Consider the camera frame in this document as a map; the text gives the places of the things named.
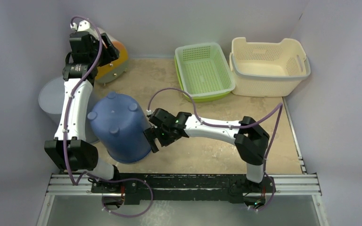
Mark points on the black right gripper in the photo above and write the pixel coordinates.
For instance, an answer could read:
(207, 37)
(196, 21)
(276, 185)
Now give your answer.
(155, 136)

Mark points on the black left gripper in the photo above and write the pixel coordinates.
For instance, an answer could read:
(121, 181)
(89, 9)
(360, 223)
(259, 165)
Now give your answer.
(111, 53)

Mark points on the blue plastic bucket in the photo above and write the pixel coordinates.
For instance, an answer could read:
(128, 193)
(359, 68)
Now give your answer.
(119, 123)

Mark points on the grey plastic bucket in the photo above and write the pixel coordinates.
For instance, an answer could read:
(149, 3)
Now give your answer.
(51, 99)

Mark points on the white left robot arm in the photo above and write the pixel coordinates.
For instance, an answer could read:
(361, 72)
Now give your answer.
(69, 149)

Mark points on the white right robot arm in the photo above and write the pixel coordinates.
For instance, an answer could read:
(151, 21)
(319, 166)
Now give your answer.
(249, 138)

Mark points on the round drawer box orange yellow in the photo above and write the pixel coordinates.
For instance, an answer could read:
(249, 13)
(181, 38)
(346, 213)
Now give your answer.
(115, 69)

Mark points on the green and white tray basket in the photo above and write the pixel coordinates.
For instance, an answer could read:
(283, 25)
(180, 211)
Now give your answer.
(203, 71)

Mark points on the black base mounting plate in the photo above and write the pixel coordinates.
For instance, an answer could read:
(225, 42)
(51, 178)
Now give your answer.
(233, 188)

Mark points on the cream perforated basket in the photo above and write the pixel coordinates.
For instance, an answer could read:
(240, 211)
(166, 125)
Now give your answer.
(264, 69)

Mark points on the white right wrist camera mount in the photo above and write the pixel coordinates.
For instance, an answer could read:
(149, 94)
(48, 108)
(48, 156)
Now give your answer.
(149, 112)

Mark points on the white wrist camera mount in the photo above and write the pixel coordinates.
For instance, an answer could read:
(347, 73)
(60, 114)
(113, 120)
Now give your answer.
(149, 112)
(86, 26)

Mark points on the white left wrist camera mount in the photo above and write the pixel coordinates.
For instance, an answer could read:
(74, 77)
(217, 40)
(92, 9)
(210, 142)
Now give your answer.
(86, 26)

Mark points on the aluminium rail frame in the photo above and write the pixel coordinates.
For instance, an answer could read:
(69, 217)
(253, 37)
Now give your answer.
(304, 184)

